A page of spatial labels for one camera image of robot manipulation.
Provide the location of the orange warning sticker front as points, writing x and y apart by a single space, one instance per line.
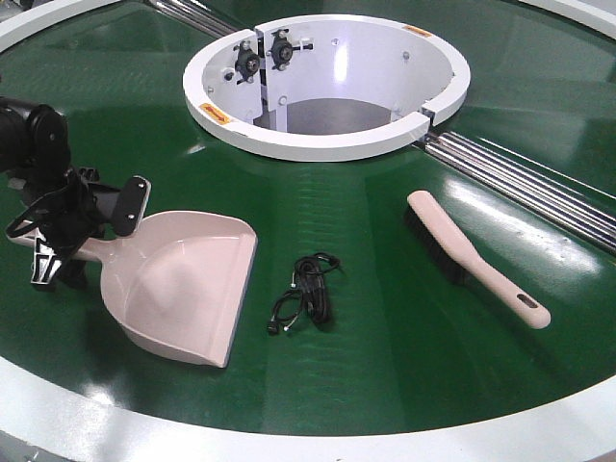
215 113

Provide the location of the chrome roller rails top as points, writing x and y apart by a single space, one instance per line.
196 15

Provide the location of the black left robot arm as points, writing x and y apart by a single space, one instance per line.
35 153

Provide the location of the black bearing mount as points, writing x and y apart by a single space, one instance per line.
281 51
247 63

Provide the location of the orange warning sticker back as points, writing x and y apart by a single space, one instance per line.
416 30

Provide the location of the chrome roller rails right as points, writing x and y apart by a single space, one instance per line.
542 195

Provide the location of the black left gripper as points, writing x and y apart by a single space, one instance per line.
67 216

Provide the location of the right black bearing mount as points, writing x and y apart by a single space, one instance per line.
281 51

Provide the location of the white outer conveyor rim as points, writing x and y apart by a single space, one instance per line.
352 344

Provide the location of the left black bearing mount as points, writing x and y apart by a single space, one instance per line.
247 63

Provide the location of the orange warning sticker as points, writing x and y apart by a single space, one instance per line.
215 113
416 30

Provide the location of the pink plastic dustpan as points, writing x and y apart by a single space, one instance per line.
177 284

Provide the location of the chrome roller rails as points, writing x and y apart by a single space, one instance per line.
542 195
196 15

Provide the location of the white central ring housing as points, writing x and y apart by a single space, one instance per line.
356 87

